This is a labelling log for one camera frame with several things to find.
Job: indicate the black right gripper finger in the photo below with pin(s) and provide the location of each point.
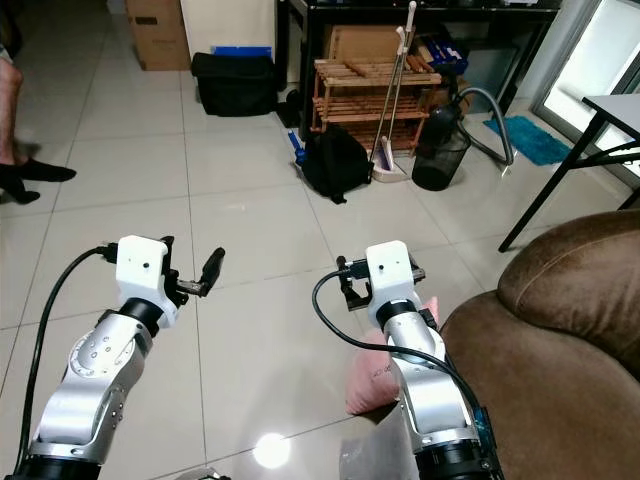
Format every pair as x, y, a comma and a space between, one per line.
344, 275

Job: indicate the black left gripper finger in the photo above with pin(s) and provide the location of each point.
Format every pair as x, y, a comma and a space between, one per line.
213, 266
168, 252

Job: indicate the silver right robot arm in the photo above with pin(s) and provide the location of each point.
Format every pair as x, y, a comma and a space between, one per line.
430, 390

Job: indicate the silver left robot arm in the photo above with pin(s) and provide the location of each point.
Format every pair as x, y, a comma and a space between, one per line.
95, 380

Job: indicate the pink pillow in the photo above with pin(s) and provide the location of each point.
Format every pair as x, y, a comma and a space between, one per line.
372, 375

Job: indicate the grey pillow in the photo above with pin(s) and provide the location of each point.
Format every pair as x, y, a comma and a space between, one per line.
385, 455

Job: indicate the brown sofa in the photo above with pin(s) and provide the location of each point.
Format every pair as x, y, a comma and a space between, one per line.
560, 340

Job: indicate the blue floor mat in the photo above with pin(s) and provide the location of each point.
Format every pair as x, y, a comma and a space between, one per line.
532, 140

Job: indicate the black backpack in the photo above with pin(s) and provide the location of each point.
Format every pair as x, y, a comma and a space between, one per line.
335, 165

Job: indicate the white dustpan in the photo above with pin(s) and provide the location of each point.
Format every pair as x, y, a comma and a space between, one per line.
388, 172

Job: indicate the black mesh waste bin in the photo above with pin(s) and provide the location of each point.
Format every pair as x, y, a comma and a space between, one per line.
440, 160

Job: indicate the wooden shoe rack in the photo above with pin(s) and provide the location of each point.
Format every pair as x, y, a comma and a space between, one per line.
360, 100

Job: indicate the black duffel bag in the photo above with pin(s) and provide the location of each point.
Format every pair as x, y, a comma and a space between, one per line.
235, 85

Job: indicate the person with black socks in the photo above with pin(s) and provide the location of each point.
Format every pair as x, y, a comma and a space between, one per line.
15, 120

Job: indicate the flat blue box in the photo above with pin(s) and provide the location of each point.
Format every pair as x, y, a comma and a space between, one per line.
242, 50

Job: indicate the tall cardboard box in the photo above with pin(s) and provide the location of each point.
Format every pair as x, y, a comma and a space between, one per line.
158, 32

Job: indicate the black-legged grey table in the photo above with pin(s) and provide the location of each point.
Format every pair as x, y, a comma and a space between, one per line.
560, 175

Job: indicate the flat brown cardboard sheet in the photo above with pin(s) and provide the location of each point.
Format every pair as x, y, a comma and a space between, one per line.
360, 43

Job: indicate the blue and white carton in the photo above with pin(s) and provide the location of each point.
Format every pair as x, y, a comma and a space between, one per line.
445, 52

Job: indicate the black console table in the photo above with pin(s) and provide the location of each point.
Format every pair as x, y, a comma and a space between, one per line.
430, 8

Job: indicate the glass sliding door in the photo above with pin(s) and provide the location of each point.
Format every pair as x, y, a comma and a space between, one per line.
595, 55

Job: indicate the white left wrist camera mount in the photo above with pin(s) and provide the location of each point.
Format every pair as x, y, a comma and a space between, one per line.
142, 268

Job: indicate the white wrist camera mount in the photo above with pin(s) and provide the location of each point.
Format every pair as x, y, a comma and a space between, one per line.
142, 268
393, 278

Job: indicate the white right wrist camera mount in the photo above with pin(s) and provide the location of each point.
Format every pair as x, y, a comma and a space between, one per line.
393, 278

